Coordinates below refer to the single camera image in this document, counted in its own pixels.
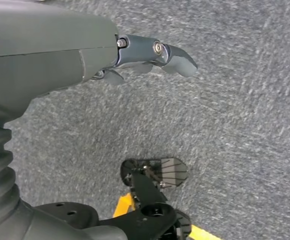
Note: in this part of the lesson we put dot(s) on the black robot leg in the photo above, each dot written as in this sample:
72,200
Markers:
145,195

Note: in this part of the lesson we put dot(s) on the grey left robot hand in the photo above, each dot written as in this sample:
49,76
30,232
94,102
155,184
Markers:
47,49

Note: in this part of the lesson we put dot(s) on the yellow floor tape square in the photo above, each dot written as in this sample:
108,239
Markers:
124,205

